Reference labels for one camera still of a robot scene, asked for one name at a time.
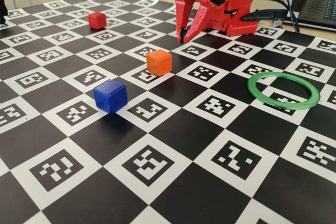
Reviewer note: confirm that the black table clamp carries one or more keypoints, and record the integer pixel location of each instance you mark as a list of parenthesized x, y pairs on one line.
[(265, 14)]

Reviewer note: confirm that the orange cube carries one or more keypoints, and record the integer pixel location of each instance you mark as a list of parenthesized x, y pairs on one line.
[(158, 62)]

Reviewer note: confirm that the dark laptop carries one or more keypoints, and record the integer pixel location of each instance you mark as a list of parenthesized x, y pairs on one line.
[(315, 3)]

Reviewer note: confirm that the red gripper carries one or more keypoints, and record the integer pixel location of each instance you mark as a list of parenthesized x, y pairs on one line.
[(184, 11)]

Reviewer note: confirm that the blue cube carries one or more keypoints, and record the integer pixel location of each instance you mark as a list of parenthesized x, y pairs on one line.
[(110, 96)]

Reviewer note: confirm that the black tripod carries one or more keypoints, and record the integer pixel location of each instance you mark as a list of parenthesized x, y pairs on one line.
[(2, 9)]

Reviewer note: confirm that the red cube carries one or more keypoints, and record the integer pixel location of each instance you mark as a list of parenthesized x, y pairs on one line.
[(96, 20)]

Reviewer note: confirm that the black white marker board mat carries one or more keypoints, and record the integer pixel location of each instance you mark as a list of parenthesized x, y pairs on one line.
[(183, 129)]

